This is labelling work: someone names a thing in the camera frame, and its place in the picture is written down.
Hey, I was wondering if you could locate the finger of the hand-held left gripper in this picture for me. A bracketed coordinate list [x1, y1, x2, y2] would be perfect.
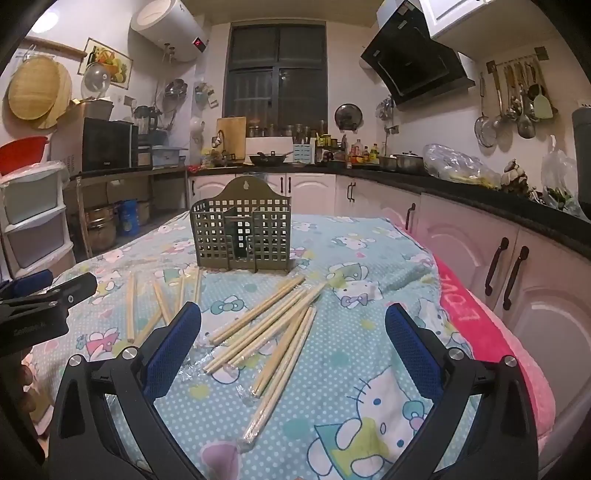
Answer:
[0, 272, 99, 310]
[0, 269, 54, 303]

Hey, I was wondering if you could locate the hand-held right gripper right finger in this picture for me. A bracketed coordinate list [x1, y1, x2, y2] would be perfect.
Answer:
[385, 302, 540, 480]

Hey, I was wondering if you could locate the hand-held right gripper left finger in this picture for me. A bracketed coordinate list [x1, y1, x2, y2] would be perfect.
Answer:
[47, 301, 204, 480]

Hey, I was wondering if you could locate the pile of wooden chopsticks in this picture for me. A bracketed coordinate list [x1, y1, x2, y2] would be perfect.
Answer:
[126, 270, 329, 454]

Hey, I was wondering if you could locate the green plastic chopstick holder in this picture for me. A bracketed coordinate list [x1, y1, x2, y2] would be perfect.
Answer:
[190, 174, 293, 274]

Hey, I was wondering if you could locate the row of hanging kitchen utensils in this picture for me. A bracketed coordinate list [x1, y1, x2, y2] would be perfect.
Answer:
[475, 47, 557, 149]

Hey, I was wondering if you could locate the person's left hand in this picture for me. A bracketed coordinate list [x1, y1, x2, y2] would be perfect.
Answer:
[17, 364, 38, 412]

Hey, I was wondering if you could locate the metal pot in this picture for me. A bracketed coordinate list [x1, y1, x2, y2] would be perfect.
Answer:
[85, 207, 116, 254]

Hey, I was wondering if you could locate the plastic drawer unit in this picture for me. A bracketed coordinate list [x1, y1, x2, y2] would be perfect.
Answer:
[0, 161, 78, 278]

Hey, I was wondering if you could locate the printed cartoon blanket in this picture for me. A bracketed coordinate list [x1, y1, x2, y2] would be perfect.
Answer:
[28, 212, 467, 480]

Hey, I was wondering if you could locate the pink blanket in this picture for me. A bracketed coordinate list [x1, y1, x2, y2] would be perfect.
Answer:
[431, 256, 557, 462]

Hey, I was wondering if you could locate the blue bag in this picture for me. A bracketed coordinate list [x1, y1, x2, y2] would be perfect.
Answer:
[115, 199, 140, 237]

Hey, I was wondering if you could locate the wooden shelf table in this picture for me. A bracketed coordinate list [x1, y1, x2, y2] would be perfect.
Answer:
[65, 165, 191, 261]

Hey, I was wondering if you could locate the red plastic basin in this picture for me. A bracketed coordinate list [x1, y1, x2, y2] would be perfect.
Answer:
[0, 136, 50, 177]

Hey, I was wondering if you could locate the cardboard box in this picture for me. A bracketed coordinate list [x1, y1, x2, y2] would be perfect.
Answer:
[48, 99, 115, 174]

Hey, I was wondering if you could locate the black microwave oven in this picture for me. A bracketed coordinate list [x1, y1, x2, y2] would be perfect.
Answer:
[82, 117, 136, 174]

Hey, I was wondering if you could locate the white lower cabinet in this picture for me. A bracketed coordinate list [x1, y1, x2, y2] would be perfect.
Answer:
[189, 173, 421, 217]
[406, 191, 591, 462]

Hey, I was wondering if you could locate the white cabinet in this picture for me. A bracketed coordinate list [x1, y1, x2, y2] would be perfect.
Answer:
[406, 191, 591, 462]
[189, 173, 421, 217]
[418, 0, 591, 41]

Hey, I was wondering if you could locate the pale blue container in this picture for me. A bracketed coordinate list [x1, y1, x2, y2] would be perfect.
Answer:
[150, 145, 190, 168]

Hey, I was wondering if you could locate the black kitchen countertop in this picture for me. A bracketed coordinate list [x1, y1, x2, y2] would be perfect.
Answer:
[187, 164, 591, 259]

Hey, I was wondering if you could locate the blender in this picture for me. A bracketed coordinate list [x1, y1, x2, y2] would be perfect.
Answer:
[134, 105, 158, 136]

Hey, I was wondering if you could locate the steel cooking pot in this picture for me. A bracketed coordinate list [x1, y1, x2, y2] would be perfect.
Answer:
[379, 151, 424, 175]

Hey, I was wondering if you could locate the round bamboo tray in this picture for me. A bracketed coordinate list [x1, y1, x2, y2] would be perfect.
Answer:
[7, 54, 75, 131]

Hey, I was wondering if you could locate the clear plastic bag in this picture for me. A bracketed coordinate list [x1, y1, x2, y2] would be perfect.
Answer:
[422, 144, 503, 186]

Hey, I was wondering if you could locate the garlic bunch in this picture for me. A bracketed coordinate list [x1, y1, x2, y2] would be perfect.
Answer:
[500, 159, 531, 195]

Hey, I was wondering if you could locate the cluster of condiment bottles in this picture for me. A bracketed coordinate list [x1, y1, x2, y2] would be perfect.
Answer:
[346, 137, 383, 166]

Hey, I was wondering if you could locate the glass pot lid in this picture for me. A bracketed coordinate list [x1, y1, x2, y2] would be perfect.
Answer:
[81, 62, 114, 101]

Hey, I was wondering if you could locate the kitchen faucet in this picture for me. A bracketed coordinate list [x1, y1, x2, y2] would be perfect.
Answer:
[211, 130, 230, 160]

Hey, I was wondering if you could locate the black wok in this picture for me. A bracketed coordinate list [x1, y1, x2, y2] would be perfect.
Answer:
[248, 150, 291, 167]

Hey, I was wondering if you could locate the wooden cutting board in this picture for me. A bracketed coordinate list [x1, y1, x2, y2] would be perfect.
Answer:
[216, 116, 247, 163]

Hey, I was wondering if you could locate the spice rack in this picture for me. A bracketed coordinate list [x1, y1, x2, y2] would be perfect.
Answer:
[316, 133, 347, 163]

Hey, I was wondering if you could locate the hanging metal lid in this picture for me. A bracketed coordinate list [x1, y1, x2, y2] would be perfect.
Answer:
[164, 78, 188, 114]

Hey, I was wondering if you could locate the plastic bag of greens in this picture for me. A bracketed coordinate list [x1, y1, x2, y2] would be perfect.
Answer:
[540, 136, 589, 215]

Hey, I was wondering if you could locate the blue white knife block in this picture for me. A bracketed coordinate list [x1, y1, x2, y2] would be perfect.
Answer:
[292, 134, 315, 164]

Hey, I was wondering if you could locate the wooden rolling pin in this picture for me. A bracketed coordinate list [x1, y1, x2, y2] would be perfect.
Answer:
[21, 37, 88, 59]

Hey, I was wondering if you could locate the row of jars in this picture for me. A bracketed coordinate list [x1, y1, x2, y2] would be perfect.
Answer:
[247, 122, 326, 138]

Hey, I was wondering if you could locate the dark pot lid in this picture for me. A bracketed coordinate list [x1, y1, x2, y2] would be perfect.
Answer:
[335, 104, 364, 131]

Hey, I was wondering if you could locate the round ceiling lamp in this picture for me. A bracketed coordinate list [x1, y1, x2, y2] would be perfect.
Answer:
[28, 0, 60, 34]

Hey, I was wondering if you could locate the white water heater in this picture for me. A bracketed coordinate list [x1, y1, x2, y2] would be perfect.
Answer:
[130, 0, 212, 63]

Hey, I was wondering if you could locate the dark window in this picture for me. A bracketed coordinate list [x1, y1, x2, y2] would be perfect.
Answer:
[224, 23, 328, 136]

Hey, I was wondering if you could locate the black range hood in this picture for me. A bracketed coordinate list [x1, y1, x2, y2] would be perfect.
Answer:
[360, 0, 476, 108]

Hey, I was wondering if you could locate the white upper cabinet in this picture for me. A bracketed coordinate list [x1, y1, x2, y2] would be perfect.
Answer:
[418, 0, 591, 41]

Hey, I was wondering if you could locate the fruit wall poster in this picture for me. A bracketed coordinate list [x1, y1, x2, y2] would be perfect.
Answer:
[78, 38, 133, 89]

